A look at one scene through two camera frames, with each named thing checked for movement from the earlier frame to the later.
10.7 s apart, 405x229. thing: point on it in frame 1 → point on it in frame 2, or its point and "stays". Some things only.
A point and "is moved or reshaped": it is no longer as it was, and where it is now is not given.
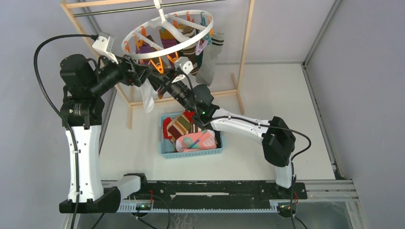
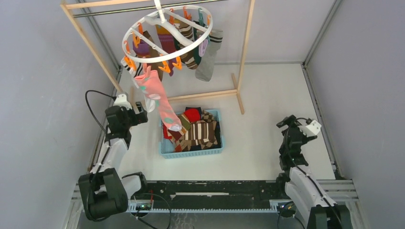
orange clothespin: [159, 66] is moved or reshaped
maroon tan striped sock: [178, 126] stays
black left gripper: [138, 72] → [139, 118]
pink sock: [204, 140] → [152, 86]
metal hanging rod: [142, 10] stays
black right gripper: [161, 82] → [290, 121]
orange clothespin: [175, 58] → [166, 67]
